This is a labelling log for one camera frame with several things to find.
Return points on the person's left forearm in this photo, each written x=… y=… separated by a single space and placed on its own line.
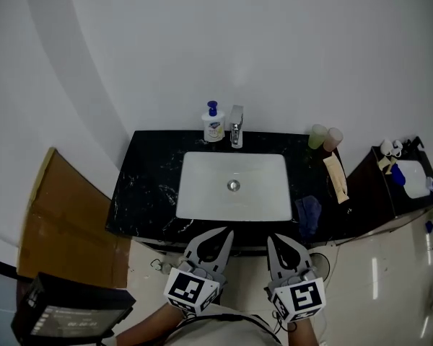
x=148 y=328

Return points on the pink plastic cup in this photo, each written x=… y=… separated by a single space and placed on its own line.
x=332 y=140

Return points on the black monitor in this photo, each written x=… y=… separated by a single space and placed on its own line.
x=72 y=315

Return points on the white sink basin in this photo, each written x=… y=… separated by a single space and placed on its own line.
x=209 y=193

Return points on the green plastic cup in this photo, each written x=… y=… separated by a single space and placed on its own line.
x=317 y=137

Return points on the beige flat packet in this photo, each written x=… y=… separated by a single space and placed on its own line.
x=336 y=178

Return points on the small white basin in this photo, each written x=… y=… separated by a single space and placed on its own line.
x=415 y=178

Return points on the small blue object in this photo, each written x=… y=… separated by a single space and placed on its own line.
x=399 y=174

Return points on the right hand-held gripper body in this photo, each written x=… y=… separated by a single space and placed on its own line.
x=303 y=297

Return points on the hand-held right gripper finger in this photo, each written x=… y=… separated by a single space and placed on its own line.
x=273 y=261
x=300 y=256

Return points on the person's white shirt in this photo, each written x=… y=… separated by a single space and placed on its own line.
x=220 y=333

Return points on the person's right forearm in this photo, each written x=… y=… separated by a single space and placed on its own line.
x=303 y=335

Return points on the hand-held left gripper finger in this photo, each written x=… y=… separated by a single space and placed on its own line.
x=193 y=245
x=223 y=256

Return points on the dark blue towel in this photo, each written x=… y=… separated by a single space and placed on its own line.
x=308 y=215

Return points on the chrome faucet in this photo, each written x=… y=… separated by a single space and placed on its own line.
x=236 y=128

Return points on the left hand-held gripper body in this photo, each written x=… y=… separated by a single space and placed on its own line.
x=184 y=288

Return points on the dark brown cabinet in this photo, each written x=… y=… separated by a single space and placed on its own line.
x=371 y=200

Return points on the black marble vanity counter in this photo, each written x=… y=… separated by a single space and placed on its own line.
x=148 y=178

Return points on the white mug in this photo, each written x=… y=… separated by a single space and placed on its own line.
x=397 y=148
x=386 y=147

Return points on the metal sink drain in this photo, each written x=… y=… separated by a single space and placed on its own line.
x=234 y=185

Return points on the beige crumpled packet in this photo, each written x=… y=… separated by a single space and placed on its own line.
x=386 y=164

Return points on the white soap bottle blue pump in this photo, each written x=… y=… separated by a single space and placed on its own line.
x=213 y=126

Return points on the brown cardboard box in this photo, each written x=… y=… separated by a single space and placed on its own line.
x=65 y=222

